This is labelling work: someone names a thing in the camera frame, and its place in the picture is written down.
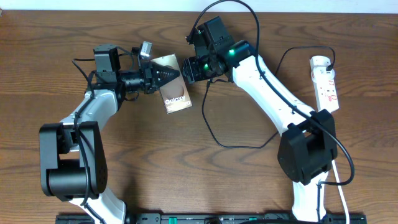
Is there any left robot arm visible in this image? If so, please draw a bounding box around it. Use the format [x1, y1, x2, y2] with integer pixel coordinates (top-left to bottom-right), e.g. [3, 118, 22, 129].
[39, 42, 180, 224]

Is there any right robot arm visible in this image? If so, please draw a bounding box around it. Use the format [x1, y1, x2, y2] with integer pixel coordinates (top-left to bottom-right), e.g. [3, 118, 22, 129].
[182, 17, 337, 222]

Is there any white USB charger plug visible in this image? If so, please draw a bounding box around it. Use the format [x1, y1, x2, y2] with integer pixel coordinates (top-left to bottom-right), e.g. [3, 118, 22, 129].
[311, 66, 335, 83]

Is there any white power strip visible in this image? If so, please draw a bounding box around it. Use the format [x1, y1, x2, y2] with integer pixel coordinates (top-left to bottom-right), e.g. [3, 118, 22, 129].
[310, 55, 340, 113]

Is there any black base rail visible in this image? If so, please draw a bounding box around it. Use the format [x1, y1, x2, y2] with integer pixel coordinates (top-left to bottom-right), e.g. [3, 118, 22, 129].
[55, 212, 368, 224]

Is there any white power strip cord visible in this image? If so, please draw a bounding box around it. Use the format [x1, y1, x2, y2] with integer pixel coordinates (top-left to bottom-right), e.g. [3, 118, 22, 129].
[331, 160, 351, 224]

